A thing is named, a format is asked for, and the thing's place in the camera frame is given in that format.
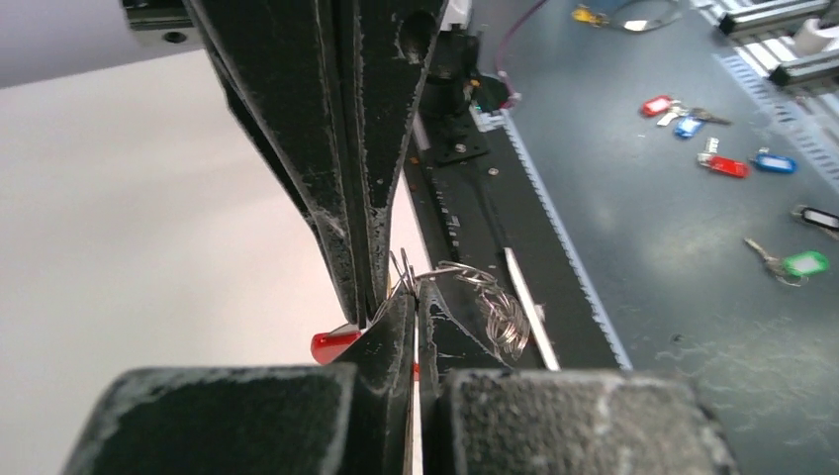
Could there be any black tag key floor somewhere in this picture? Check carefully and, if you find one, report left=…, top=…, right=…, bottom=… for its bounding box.
left=791, top=205, right=839, bottom=239

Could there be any red tag key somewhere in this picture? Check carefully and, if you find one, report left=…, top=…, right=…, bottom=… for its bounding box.
left=698, top=138, right=750, bottom=179
left=640, top=95, right=689, bottom=127

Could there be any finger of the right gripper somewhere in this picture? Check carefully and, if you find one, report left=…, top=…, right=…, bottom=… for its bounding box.
left=340, top=1, right=448, bottom=315
left=186, top=1, right=367, bottom=324

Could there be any red tag key near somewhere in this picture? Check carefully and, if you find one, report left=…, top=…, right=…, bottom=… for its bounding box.
left=698, top=138, right=750, bottom=179

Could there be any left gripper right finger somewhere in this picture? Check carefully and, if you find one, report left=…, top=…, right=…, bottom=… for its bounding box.
left=418, top=281, right=740, bottom=474

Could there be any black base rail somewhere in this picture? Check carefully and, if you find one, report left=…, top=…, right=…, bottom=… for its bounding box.
left=405, top=112, right=621, bottom=369

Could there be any red tag key far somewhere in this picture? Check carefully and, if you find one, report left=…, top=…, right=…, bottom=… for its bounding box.
left=640, top=95, right=689, bottom=127

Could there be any metal key holder red handle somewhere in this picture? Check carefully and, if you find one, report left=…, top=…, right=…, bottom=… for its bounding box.
left=310, top=251, right=543, bottom=383

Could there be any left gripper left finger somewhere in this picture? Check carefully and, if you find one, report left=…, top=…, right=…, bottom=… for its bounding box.
left=63, top=291, right=417, bottom=474

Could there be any green tag key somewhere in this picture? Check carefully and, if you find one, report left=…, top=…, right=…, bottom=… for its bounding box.
left=744, top=237, right=830, bottom=287

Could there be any blue tag key far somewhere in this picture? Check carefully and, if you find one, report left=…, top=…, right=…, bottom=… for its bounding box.
left=674, top=116, right=705, bottom=140

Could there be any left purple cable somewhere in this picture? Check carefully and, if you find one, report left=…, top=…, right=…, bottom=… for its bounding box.
left=493, top=0, right=552, bottom=110

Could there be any grey slotted cable duct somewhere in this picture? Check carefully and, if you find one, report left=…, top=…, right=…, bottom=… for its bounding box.
left=470, top=108, right=633, bottom=370

